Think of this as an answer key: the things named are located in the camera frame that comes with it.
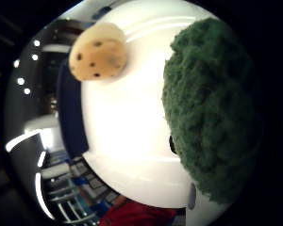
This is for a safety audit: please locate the green fuzzy soft toy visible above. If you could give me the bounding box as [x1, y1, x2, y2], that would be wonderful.
[161, 17, 264, 205]

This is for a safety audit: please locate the dark blue panel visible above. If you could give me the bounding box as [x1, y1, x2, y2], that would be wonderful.
[56, 58, 91, 160]

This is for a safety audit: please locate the beige spotted potato soft toy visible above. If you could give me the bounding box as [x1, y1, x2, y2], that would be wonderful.
[68, 22, 128, 83]

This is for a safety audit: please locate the small grey object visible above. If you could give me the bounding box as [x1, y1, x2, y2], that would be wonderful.
[187, 182, 197, 211]

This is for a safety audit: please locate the red cloth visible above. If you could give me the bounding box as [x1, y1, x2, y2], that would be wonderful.
[98, 201, 177, 226]

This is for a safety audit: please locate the white metal chair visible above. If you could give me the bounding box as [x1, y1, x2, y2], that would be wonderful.
[41, 163, 98, 225]

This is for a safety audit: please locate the long strip ceiling light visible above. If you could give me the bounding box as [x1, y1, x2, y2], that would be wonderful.
[5, 129, 43, 153]
[34, 171, 56, 220]

